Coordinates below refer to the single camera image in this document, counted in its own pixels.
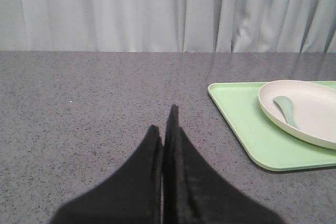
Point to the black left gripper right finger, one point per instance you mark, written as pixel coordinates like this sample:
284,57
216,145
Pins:
195,193

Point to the light green tray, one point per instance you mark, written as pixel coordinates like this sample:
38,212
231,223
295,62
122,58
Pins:
265,143

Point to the teal green spoon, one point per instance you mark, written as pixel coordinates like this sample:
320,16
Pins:
286,107

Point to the cream round plate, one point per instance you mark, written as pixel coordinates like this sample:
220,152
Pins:
313,110

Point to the grey white curtain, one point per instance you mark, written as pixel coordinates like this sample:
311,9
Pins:
169,25

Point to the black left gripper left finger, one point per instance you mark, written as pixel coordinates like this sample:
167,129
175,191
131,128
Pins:
131,195

